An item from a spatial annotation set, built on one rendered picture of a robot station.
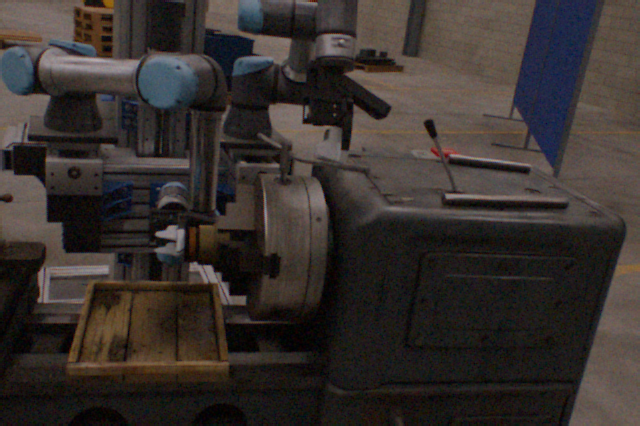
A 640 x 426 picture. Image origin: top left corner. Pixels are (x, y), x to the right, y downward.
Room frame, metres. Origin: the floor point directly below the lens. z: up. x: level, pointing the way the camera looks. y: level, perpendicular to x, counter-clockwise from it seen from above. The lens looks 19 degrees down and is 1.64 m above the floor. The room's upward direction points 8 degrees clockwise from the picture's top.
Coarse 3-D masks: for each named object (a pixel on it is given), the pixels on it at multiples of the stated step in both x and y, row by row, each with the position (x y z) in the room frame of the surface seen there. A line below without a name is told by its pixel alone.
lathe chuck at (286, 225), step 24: (264, 192) 1.25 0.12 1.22; (288, 192) 1.26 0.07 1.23; (264, 216) 1.20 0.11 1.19; (288, 216) 1.21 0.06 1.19; (264, 240) 1.17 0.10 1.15; (288, 240) 1.18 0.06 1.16; (288, 264) 1.17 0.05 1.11; (264, 288) 1.15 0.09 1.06; (288, 288) 1.17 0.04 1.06; (264, 312) 1.18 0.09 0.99; (288, 312) 1.19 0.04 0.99
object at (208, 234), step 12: (192, 228) 1.27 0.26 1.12; (204, 228) 1.27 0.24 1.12; (216, 228) 1.27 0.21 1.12; (192, 240) 1.24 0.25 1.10; (204, 240) 1.24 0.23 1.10; (216, 240) 1.25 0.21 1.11; (228, 240) 1.27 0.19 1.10; (192, 252) 1.23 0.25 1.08; (204, 252) 1.24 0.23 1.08; (216, 252) 1.24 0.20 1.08; (204, 264) 1.25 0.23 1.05
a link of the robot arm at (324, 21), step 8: (320, 0) 1.27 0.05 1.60; (328, 0) 1.26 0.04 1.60; (336, 0) 1.25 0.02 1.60; (344, 0) 1.25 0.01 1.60; (352, 0) 1.26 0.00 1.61; (320, 8) 1.26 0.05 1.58; (328, 8) 1.25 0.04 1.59; (336, 8) 1.25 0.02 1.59; (344, 8) 1.25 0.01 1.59; (352, 8) 1.26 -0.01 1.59; (320, 16) 1.26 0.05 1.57; (328, 16) 1.25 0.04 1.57; (336, 16) 1.24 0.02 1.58; (344, 16) 1.25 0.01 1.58; (352, 16) 1.26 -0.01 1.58; (320, 24) 1.25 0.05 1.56; (328, 24) 1.24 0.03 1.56; (336, 24) 1.24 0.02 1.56; (344, 24) 1.24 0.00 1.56; (352, 24) 1.25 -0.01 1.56; (320, 32) 1.25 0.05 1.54; (328, 32) 1.24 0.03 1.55; (336, 32) 1.23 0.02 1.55; (344, 32) 1.24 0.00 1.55; (352, 32) 1.25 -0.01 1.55
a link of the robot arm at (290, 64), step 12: (300, 0) 1.79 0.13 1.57; (312, 0) 1.74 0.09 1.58; (300, 48) 1.86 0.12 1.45; (312, 48) 1.86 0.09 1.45; (288, 60) 1.92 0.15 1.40; (300, 60) 1.88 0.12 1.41; (288, 72) 1.92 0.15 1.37; (300, 72) 1.91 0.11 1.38; (288, 84) 1.93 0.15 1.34; (300, 84) 1.91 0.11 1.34; (288, 96) 1.94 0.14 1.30; (300, 96) 1.94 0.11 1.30
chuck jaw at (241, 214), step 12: (240, 192) 1.35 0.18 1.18; (252, 192) 1.36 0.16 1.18; (228, 204) 1.33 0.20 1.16; (240, 204) 1.34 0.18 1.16; (252, 204) 1.34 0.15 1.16; (228, 216) 1.31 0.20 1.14; (240, 216) 1.32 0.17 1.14; (252, 216) 1.33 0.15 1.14; (228, 228) 1.30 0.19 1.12; (240, 228) 1.30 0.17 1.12; (252, 228) 1.31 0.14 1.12
